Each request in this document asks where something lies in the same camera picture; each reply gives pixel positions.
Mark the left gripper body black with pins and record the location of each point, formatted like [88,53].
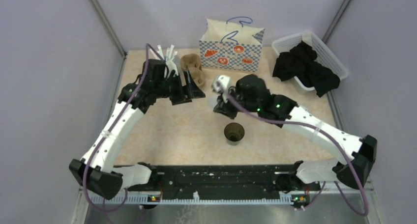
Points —
[172,88]

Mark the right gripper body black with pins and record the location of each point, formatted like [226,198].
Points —
[231,108]

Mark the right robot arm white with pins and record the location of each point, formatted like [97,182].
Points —
[353,156]

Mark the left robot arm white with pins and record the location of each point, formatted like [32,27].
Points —
[96,170]

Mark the checkered paper takeout bag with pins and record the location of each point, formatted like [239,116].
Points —
[232,45]

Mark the white wrapped straws bundle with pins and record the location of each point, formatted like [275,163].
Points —
[169,58]

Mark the cardboard cup carrier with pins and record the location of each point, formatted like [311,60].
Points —
[192,63]

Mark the black cloth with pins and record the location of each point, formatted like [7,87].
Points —
[300,61]

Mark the white plastic basket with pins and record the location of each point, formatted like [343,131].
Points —
[325,56]

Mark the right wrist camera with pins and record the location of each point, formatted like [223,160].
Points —
[221,83]

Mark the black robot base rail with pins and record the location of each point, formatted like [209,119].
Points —
[229,182]

